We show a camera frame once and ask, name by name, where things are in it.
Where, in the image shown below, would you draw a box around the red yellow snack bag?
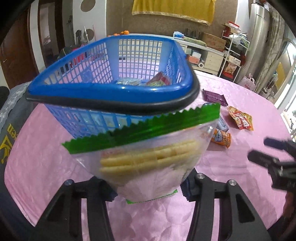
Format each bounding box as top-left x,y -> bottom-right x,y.
227,106 -> 254,131

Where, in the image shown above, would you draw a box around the orange snack bar wrapper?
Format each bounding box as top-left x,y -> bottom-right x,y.
211,129 -> 231,148

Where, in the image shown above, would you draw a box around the blue silver candy packet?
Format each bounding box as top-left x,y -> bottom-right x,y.
216,116 -> 229,132

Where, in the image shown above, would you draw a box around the purple snack packet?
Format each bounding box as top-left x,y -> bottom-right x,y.
202,89 -> 228,107

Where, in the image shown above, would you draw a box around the green edged cracker pack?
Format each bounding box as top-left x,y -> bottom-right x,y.
63,103 -> 220,202

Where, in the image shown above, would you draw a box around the red silver cracker bag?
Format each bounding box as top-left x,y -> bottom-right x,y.
146,71 -> 172,87

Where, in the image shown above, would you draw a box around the blue plastic basket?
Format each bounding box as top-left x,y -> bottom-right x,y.
25,34 -> 200,138

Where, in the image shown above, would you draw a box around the clear white cracker pack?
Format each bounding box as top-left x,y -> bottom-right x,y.
116,78 -> 142,86

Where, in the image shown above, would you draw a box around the pink quilted tablecloth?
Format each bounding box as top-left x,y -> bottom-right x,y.
4,72 -> 290,240

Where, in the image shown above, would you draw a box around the pink tote bag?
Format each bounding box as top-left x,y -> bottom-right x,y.
238,73 -> 256,91

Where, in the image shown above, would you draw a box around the silver standing air conditioner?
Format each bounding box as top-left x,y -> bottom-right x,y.
235,1 -> 270,82

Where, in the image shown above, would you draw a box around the white metal shelf rack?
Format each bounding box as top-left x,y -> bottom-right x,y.
218,31 -> 250,82

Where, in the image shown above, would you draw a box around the patterned beige curtain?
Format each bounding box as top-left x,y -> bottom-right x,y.
255,7 -> 285,93

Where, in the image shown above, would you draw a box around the white tv cabinet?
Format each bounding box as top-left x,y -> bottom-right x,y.
165,36 -> 225,76

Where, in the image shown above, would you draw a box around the brown cardboard box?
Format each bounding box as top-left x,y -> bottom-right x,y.
202,33 -> 226,52

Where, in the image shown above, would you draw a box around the yellow cloth tv cover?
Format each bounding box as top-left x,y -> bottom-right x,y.
132,0 -> 216,26

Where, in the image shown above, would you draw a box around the dark wooden door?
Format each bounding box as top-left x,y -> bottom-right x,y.
1,9 -> 39,88

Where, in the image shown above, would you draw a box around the oranges on blue plate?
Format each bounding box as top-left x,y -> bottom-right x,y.
107,30 -> 130,37

